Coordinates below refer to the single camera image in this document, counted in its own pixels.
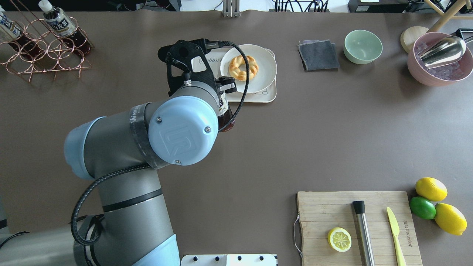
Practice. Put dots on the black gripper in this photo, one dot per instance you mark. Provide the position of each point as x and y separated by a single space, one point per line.
224 82

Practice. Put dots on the dark tea bottle white cap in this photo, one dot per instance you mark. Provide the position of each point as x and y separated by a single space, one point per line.
224 114

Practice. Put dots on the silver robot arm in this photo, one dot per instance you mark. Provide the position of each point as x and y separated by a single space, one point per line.
121 219

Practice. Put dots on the cream serving tray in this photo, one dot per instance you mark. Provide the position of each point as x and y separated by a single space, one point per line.
214 59

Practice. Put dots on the tea bottle in rack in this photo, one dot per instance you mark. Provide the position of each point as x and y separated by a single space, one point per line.
14 36
63 26

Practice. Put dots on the white round plate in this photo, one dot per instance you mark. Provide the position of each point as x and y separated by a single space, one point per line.
267 67

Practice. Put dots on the grey folded cloth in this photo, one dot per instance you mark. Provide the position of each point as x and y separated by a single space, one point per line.
318 55

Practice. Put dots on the green ceramic bowl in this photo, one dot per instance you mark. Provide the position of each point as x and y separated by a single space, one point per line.
362 47

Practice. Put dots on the wooden cutting board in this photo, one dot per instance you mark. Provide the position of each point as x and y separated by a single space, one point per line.
322 211

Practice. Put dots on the steel muddler bar tool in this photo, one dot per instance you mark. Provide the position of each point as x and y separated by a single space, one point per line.
359 208

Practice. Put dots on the half lemon slice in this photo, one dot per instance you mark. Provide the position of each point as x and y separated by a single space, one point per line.
339 239

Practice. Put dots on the pink bowl with ice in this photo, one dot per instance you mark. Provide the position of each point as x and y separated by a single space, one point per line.
440 76

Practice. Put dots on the metal ice scoop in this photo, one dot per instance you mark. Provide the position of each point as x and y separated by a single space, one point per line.
447 51

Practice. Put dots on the yellow plastic knife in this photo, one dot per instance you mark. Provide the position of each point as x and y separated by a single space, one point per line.
395 229

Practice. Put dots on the yellow lemon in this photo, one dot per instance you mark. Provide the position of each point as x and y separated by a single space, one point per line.
431 189
450 219

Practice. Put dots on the green lime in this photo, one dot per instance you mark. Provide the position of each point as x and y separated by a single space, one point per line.
422 207

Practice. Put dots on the braided ring bread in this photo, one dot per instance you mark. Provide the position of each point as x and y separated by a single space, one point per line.
237 68

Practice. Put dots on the copper wire bottle rack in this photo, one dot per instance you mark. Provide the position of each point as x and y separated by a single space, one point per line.
55 56

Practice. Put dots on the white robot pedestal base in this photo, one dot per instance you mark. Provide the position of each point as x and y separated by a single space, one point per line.
264 259

